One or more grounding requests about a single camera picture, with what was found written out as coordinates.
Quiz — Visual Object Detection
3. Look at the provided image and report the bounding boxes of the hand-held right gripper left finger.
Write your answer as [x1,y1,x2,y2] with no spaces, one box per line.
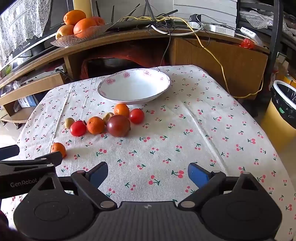
[30,162,117,209]

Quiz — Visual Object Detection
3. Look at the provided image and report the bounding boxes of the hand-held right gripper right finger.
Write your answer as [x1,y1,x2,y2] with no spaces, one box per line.
[178,162,270,209]

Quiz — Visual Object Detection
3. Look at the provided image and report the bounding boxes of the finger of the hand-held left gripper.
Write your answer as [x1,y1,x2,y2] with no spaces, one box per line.
[0,145,20,161]
[0,151,63,178]

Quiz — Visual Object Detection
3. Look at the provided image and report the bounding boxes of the small orange tangerine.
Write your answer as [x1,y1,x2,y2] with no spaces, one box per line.
[51,142,67,158]

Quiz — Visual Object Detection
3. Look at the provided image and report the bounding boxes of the red tomato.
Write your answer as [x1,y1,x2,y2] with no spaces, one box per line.
[70,120,87,137]
[129,108,145,125]

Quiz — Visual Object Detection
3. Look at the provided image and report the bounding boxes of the white floral bowl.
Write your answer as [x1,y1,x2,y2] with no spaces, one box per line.
[97,69,171,105]

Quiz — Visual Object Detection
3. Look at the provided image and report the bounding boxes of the cherry print tablecloth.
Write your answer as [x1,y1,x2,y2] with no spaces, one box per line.
[0,65,296,241]

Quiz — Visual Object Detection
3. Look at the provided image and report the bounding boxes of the blue and white box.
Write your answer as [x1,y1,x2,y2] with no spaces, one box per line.
[18,96,39,108]

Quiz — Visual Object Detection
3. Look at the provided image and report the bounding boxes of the silver set-top box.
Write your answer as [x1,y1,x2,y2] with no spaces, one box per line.
[21,68,65,87]

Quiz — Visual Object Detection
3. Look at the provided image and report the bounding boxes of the yellow trash bin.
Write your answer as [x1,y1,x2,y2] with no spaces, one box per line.
[260,80,296,151]

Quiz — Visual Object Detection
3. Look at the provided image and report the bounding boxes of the black trash bag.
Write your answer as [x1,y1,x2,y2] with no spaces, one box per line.
[270,81,296,131]

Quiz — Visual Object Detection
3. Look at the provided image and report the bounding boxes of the wooden television cabinet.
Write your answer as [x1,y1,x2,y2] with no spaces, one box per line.
[0,26,271,127]

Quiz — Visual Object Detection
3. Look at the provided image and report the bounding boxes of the clear glass fruit dish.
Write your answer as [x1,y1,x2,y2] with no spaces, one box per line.
[50,23,110,48]

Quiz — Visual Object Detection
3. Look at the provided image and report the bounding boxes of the white lace cloth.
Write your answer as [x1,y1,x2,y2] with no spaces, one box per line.
[0,0,52,64]

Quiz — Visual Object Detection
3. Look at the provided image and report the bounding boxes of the yellow box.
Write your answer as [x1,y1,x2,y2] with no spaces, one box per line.
[275,73,296,88]

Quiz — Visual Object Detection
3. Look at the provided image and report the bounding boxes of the yellow-red apple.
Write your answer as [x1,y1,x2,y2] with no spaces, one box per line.
[55,24,75,40]

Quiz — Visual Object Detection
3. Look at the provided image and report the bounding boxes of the red ornament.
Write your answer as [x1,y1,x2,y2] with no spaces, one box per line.
[241,38,255,50]

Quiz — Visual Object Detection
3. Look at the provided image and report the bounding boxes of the white modem box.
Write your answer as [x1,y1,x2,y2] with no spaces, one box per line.
[203,23,237,37]

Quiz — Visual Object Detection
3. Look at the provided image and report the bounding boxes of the black television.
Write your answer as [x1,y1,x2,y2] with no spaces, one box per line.
[0,0,75,73]

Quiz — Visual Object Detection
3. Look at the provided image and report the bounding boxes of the black router with antennas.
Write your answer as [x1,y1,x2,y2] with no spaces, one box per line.
[95,0,179,32]

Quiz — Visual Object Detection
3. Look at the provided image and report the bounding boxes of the black metal rack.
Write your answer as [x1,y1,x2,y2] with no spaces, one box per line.
[236,0,296,80]

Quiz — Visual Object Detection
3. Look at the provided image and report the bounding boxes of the white slatted box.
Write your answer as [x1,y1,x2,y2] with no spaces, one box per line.
[173,0,238,24]

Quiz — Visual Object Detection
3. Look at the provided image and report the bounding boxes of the bubble wrap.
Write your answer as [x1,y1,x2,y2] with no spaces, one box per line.
[239,10,288,32]

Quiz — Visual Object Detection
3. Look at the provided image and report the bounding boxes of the yellow cable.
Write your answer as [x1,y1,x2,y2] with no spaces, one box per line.
[120,16,264,99]

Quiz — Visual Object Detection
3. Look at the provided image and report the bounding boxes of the white cable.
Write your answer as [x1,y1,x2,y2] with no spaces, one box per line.
[150,23,205,37]

